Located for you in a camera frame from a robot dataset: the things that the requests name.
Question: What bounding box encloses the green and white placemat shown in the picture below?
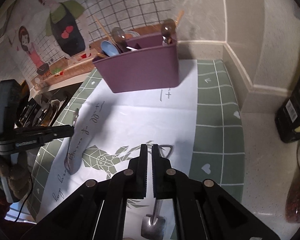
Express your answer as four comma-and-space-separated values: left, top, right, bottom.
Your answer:
30, 59, 245, 230

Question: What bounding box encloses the blue spoon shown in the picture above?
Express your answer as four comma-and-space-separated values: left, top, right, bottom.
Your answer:
101, 41, 119, 57

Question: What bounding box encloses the black cable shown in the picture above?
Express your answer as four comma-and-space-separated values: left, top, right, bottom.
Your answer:
15, 175, 33, 222

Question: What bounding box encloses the metal pot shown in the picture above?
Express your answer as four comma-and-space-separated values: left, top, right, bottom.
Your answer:
32, 99, 62, 127

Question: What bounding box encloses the plain metal spoon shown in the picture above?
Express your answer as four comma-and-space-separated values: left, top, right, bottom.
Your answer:
65, 108, 80, 175

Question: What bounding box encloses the person's left hand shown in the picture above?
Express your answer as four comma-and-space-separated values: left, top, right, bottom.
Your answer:
0, 152, 32, 202

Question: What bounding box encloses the wall poster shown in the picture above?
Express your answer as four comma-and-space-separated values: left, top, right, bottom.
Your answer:
0, 0, 180, 93

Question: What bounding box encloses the dark brown spoon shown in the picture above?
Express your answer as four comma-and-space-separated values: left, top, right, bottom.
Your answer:
111, 27, 127, 54

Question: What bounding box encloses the metal spoon with face handle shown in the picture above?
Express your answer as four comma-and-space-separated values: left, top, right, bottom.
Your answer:
161, 19, 177, 46

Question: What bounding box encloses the light wooden spoon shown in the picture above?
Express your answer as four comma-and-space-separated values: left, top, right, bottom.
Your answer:
174, 10, 185, 27

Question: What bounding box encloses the dark bottle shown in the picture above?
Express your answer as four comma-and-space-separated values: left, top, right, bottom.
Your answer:
275, 71, 300, 144

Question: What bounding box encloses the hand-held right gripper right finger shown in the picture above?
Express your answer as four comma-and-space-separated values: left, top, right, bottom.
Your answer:
151, 144, 280, 240

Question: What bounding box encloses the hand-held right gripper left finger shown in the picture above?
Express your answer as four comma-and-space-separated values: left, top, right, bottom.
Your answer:
22, 144, 149, 240

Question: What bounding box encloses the shovel-shaped metal spoon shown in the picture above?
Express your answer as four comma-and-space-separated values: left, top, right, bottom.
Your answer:
141, 144, 174, 239

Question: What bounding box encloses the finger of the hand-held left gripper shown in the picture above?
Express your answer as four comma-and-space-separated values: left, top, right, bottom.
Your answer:
39, 125, 75, 144

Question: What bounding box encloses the purple utensil holder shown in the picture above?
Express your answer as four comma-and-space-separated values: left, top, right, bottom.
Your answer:
92, 32, 180, 94

